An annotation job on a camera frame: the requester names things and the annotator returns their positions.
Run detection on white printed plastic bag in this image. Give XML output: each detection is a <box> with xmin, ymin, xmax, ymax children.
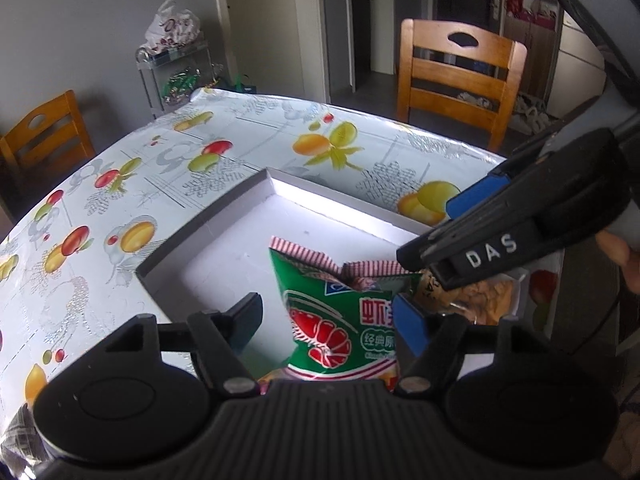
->
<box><xmin>144</xmin><ymin>0</ymin><xmax>202</xmax><ymax>54</ymax></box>

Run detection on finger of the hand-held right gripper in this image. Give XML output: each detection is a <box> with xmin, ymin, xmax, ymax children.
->
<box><xmin>396</xmin><ymin>199</ymin><xmax>601</xmax><ymax>292</ymax></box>
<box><xmin>445</xmin><ymin>128</ymin><xmax>632</xmax><ymax>233</ymax></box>

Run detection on fruit print tablecloth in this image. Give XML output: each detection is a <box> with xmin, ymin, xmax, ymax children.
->
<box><xmin>0</xmin><ymin>87</ymin><xmax>566</xmax><ymax>463</ymax></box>

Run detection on pair of white shoes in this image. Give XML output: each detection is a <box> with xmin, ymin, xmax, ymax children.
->
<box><xmin>509</xmin><ymin>94</ymin><xmax>552</xmax><ymax>136</ymax></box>

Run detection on shiny green wrapped sweets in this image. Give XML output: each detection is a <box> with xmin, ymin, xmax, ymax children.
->
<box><xmin>161</xmin><ymin>66</ymin><xmax>224</xmax><ymax>105</ymax></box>

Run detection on wooden chair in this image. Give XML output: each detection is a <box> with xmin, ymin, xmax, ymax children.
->
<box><xmin>0</xmin><ymin>90</ymin><xmax>97</xmax><ymax>196</ymax></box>
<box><xmin>396</xmin><ymin>18</ymin><xmax>529</xmax><ymax>152</ymax></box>

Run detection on white shallow cardboard box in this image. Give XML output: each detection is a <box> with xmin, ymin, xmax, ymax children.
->
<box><xmin>135</xmin><ymin>167</ymin><xmax>566</xmax><ymax>392</ymax></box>

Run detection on metal trolley cart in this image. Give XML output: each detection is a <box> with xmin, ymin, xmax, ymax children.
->
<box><xmin>135</xmin><ymin>32</ymin><xmax>226</xmax><ymax>122</ymax></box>

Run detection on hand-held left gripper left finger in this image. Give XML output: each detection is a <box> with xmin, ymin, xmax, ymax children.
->
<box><xmin>98</xmin><ymin>292</ymin><xmax>264</xmax><ymax>397</ymax></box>

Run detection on clear cracker snack bag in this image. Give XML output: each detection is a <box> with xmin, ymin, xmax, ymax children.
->
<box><xmin>419</xmin><ymin>266</ymin><xmax>527</xmax><ymax>327</ymax></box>

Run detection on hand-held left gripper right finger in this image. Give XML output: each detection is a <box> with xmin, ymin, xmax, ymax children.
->
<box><xmin>393</xmin><ymin>295</ymin><xmax>527</xmax><ymax>395</ymax></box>

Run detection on person's right hand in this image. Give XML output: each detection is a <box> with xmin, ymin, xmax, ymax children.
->
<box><xmin>595</xmin><ymin>229</ymin><xmax>640</xmax><ymax>297</ymax></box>

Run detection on green shrimp chip bag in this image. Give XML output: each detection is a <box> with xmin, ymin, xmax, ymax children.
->
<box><xmin>268</xmin><ymin>235</ymin><xmax>427</xmax><ymax>394</ymax></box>

